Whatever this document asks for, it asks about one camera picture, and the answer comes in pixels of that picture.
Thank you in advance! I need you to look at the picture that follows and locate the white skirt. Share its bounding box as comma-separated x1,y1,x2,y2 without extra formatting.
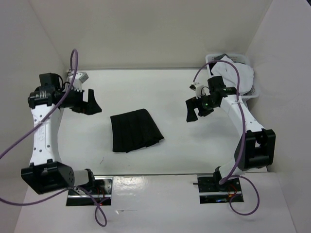
210,56,255,95

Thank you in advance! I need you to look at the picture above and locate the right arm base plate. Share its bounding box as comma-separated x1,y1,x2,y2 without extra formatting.
193,174,244,204

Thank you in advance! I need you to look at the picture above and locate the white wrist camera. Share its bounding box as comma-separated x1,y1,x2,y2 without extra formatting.
66,71,89,92
189,82,206,99

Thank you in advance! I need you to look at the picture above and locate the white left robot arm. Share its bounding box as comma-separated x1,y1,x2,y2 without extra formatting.
21,72,102,194

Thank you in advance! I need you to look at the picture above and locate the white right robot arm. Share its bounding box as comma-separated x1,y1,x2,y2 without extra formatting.
186,76,276,191

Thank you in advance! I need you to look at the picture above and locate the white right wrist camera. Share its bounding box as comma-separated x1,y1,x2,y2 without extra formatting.
189,82,206,99

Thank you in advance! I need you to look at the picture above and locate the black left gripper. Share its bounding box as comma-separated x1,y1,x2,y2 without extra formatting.
60,84,102,115

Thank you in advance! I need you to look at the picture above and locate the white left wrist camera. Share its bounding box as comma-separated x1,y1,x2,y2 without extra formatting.
66,71,89,92

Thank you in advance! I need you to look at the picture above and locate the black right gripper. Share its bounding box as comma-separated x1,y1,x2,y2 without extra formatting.
186,93,218,122

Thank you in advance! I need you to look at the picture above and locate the black skirt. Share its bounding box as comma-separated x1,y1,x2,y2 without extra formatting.
110,109,164,153

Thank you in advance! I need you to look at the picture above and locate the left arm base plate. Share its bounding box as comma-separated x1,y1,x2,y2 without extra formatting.
66,177,113,207

